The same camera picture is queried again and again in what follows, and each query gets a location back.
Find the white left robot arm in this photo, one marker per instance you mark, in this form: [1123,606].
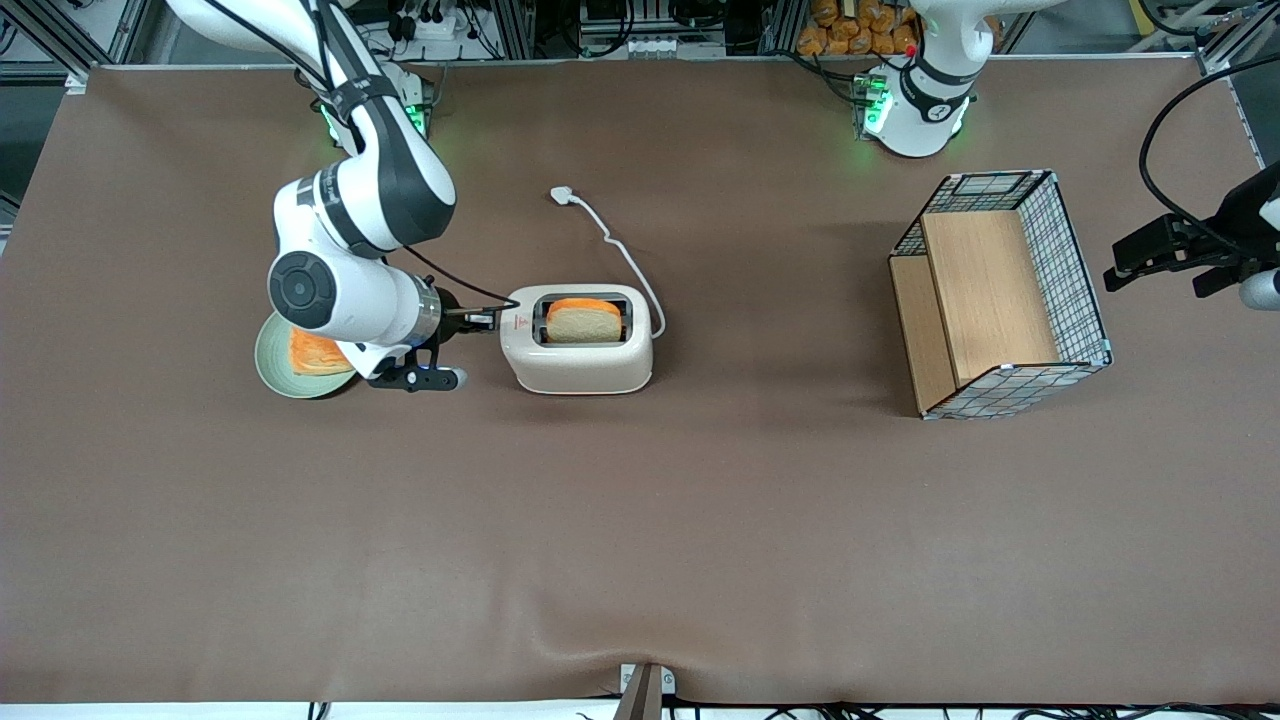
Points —
[920,110]

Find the white toaster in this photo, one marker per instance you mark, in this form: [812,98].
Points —
[580,365]

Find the toast slice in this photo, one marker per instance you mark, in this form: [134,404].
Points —
[582,323]

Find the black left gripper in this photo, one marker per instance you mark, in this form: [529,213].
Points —
[1243,215]

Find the brown table cover mat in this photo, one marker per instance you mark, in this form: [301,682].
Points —
[640,530]

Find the orange triangular pastry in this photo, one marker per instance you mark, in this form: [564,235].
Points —
[315,355]

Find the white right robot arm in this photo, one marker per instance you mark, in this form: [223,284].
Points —
[400,190]

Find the bag of bread rolls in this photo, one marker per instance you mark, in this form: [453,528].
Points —
[850,25]

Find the aluminium frame profile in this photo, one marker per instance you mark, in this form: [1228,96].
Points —
[1225,40]
[60,45]

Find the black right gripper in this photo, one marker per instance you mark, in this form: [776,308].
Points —
[449,306]

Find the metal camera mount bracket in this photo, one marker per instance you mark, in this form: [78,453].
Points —
[645,690]

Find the green round plate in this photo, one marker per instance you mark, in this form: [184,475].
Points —
[272,365]

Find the white power strip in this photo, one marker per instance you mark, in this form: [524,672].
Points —
[435,26]

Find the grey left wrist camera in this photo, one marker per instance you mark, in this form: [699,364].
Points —
[1260,290]

